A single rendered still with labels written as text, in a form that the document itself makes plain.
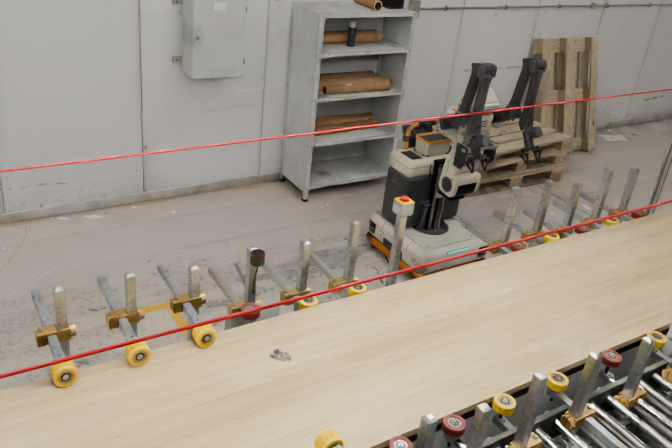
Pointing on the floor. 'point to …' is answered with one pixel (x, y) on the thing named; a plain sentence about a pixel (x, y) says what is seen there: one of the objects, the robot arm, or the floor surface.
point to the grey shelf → (306, 98)
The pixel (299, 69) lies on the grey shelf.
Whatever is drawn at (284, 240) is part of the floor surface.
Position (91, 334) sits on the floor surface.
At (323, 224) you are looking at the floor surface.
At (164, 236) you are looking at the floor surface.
